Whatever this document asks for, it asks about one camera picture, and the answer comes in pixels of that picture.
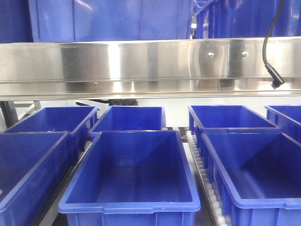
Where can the blue bin rear centre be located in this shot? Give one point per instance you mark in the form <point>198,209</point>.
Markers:
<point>130,118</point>

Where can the blue bin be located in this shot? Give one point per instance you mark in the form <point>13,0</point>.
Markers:
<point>32,165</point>
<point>226,118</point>
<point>287,117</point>
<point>130,118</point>
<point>132,178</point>
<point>76,120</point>
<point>258,177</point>

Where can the blue bin front centre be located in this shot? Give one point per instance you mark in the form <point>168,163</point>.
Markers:
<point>132,178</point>

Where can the blue bin rear left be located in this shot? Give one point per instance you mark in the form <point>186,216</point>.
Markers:
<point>76,120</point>

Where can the blue bin rear right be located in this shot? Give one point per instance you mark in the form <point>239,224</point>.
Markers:
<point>226,118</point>

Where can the white roller track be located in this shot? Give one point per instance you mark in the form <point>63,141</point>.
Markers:
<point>207,189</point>

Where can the ribbed blue crate upper right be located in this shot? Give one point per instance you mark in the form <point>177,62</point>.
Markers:
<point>246,18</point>

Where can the blue bin front right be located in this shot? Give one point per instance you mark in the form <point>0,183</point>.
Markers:
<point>258,177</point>

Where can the blue bin front left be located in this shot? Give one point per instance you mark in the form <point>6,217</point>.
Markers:
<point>32,165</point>

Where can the large blue crate upper left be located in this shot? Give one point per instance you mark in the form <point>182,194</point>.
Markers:
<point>110,20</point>

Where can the blue bin far right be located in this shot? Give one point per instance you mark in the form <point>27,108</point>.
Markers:
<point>287,117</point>

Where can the stainless steel shelf rail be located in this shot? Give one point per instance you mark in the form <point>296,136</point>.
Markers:
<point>148,69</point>

